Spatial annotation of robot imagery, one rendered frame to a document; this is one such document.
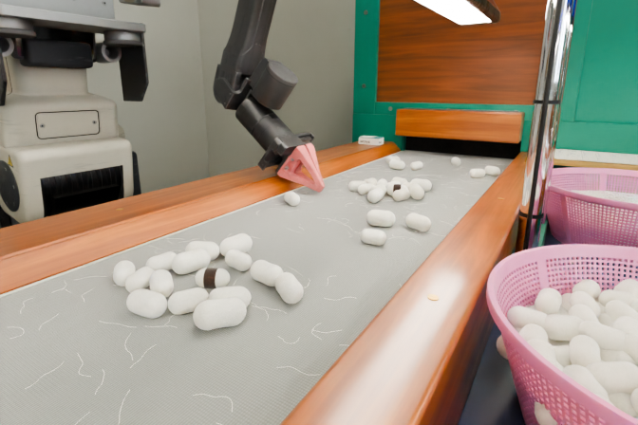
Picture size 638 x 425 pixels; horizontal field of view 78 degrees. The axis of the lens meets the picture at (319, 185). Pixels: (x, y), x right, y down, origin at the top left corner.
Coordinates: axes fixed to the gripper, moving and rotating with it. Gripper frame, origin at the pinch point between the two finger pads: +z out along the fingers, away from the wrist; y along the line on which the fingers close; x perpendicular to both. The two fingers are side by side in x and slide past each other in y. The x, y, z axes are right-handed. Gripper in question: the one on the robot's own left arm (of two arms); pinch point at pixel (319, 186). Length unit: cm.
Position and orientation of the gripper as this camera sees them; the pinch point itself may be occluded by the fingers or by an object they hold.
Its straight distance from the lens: 65.5
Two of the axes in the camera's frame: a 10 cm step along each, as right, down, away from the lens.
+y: 5.4, -2.0, 8.2
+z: 6.5, 7.2, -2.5
